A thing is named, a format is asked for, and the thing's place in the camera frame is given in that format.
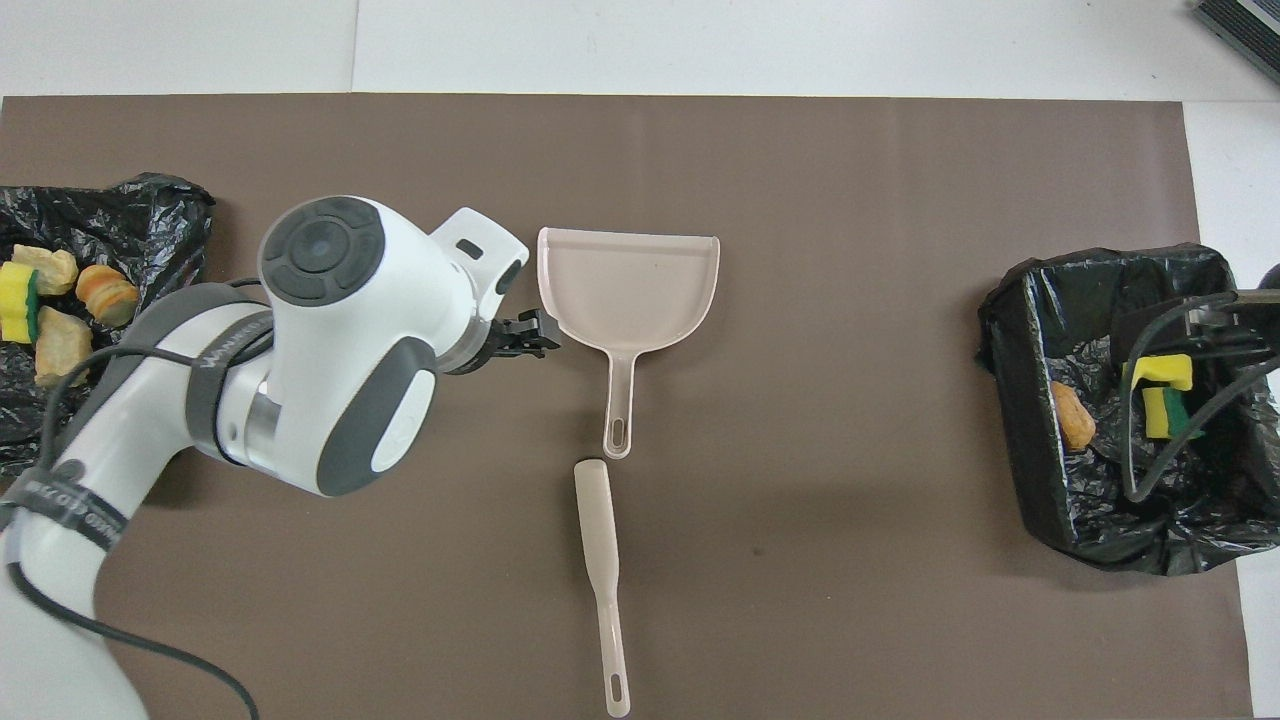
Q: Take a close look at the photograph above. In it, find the brown paper table mat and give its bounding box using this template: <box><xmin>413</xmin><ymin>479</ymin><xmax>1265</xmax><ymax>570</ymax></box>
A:
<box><xmin>0</xmin><ymin>93</ymin><xmax>1256</xmax><ymax>720</ymax></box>

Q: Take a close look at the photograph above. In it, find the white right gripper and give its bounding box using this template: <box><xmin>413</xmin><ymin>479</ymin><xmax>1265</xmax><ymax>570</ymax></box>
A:
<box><xmin>1113</xmin><ymin>263</ymin><xmax>1280</xmax><ymax>363</ymax></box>

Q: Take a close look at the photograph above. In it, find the green and yellow sponge piece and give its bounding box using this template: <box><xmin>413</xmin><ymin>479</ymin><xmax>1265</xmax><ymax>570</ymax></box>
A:
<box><xmin>1143</xmin><ymin>386</ymin><xmax>1208</xmax><ymax>442</ymax></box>
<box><xmin>0</xmin><ymin>261</ymin><xmax>42</xmax><ymax>345</ymax></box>

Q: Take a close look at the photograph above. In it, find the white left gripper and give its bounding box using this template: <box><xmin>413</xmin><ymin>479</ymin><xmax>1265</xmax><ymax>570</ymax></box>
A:
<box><xmin>428</xmin><ymin>206</ymin><xmax>563</xmax><ymax>365</ymax></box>

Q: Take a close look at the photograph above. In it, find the grey ribbed device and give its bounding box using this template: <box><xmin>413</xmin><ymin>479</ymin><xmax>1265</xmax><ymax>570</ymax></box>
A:
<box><xmin>1188</xmin><ymin>0</ymin><xmax>1280</xmax><ymax>87</ymax></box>

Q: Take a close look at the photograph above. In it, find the beige hand brush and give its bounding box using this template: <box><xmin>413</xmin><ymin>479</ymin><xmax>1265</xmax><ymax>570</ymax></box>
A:
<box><xmin>573</xmin><ymin>458</ymin><xmax>633</xmax><ymax>720</ymax></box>

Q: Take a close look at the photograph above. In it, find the open bin with black bag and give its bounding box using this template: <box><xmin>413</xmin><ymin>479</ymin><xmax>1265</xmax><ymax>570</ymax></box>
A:
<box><xmin>977</xmin><ymin>242</ymin><xmax>1280</xmax><ymax>577</ymax></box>

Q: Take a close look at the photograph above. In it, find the striped toy croissant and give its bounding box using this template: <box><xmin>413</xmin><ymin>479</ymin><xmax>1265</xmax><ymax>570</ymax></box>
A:
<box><xmin>10</xmin><ymin>243</ymin><xmax>80</xmax><ymax>298</ymax></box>
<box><xmin>33</xmin><ymin>305</ymin><xmax>95</xmax><ymax>390</ymax></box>
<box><xmin>75</xmin><ymin>264</ymin><xmax>142</xmax><ymax>329</ymax></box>

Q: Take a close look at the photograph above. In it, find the black bag covered bin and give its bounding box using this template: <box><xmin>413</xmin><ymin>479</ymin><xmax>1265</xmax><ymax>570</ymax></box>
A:
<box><xmin>0</xmin><ymin>173</ymin><xmax>216</xmax><ymax>481</ymax></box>

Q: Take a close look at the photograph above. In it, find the brown oval bread roll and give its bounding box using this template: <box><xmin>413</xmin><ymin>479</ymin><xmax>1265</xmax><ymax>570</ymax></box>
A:
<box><xmin>1050</xmin><ymin>380</ymin><xmax>1098</xmax><ymax>453</ymax></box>

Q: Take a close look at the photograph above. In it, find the beige plastic dustpan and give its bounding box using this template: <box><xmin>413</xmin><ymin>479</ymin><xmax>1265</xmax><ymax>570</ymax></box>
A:
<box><xmin>536</xmin><ymin>226</ymin><xmax>722</xmax><ymax>462</ymax></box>

